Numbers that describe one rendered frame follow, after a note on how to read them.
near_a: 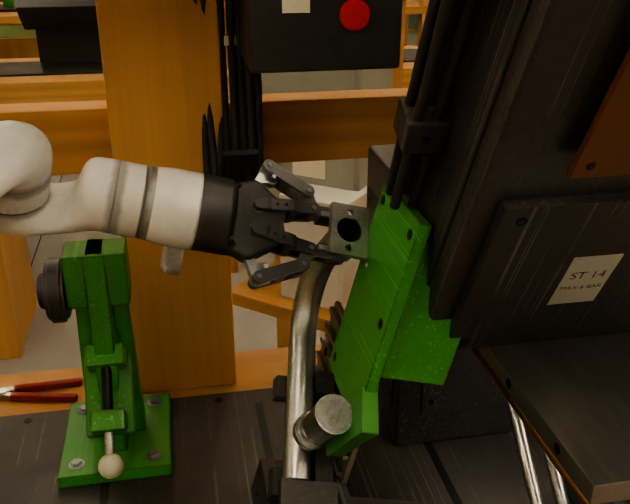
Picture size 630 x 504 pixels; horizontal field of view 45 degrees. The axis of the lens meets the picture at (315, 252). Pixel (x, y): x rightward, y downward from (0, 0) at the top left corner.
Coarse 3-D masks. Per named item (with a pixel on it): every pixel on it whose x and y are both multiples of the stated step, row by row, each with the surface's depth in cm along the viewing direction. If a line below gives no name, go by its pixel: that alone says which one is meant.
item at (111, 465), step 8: (112, 432) 86; (104, 440) 86; (112, 440) 86; (112, 448) 85; (104, 456) 85; (112, 456) 85; (104, 464) 84; (112, 464) 84; (120, 464) 85; (104, 472) 84; (112, 472) 84; (120, 472) 85
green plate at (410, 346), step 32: (384, 192) 73; (384, 224) 72; (416, 224) 65; (384, 256) 71; (416, 256) 65; (352, 288) 78; (384, 288) 69; (416, 288) 68; (352, 320) 76; (384, 320) 68; (416, 320) 69; (448, 320) 70; (352, 352) 75; (384, 352) 68; (416, 352) 71; (448, 352) 71; (352, 384) 73
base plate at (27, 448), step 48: (0, 432) 98; (48, 432) 98; (192, 432) 98; (240, 432) 98; (384, 432) 98; (528, 432) 98; (0, 480) 90; (48, 480) 90; (144, 480) 90; (192, 480) 90; (240, 480) 90; (384, 480) 90; (432, 480) 90; (480, 480) 90
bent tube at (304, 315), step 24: (336, 216) 75; (360, 216) 76; (336, 240) 74; (360, 240) 75; (312, 264) 82; (312, 288) 84; (312, 312) 85; (312, 336) 85; (288, 360) 84; (312, 360) 83; (288, 384) 82; (312, 384) 82; (288, 408) 81; (312, 408) 81; (288, 432) 80; (288, 456) 78
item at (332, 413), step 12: (324, 396) 71; (336, 396) 71; (324, 408) 70; (336, 408) 71; (348, 408) 71; (300, 420) 76; (312, 420) 72; (324, 420) 70; (336, 420) 70; (348, 420) 71; (300, 432) 75; (312, 432) 72; (324, 432) 70; (336, 432) 70; (300, 444) 75; (312, 444) 75; (324, 444) 76
